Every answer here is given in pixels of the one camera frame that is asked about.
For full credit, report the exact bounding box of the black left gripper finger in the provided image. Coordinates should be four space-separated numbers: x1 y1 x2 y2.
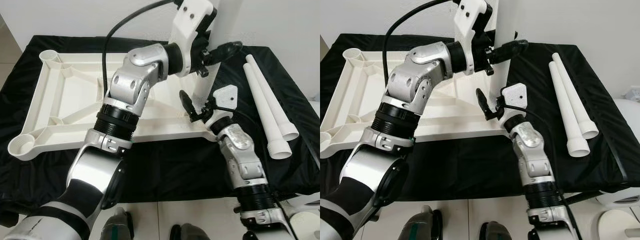
492 39 529 63
210 41 244 63

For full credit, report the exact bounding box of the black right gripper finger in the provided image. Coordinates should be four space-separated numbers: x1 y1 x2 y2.
476 88 495 121
179 90 201 122

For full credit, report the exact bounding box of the white tapered plastic table leg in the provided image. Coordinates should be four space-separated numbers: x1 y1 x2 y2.
191 0 241 113
487 0 517 108
243 62 293 160
552 52 600 140
548 60 591 157
246 54 300 142

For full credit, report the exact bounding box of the white plastic table top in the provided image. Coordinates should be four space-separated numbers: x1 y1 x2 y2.
7 49 216 162
320 47 511 160

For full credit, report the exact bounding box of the black table cloth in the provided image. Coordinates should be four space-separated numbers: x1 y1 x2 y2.
0 34 321 211
320 32 640 208

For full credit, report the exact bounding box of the grey robot right leg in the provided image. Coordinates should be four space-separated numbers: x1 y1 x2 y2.
479 221 513 240
170 223 211 240

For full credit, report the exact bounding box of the black metal table bar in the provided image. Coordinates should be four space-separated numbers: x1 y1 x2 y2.
565 190 603 205

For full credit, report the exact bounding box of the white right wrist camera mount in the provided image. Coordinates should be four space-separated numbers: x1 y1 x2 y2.
202 85 238 128
500 82 528 126

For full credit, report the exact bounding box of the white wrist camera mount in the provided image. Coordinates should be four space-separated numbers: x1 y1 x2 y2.
202 85 238 128
452 0 493 76
169 0 218 77
500 82 528 126

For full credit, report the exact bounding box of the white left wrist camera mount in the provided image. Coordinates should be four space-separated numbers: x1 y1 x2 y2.
169 0 218 77
452 0 493 76

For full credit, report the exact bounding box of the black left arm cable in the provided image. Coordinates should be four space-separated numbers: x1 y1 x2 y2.
101 0 183 101
382 0 463 88

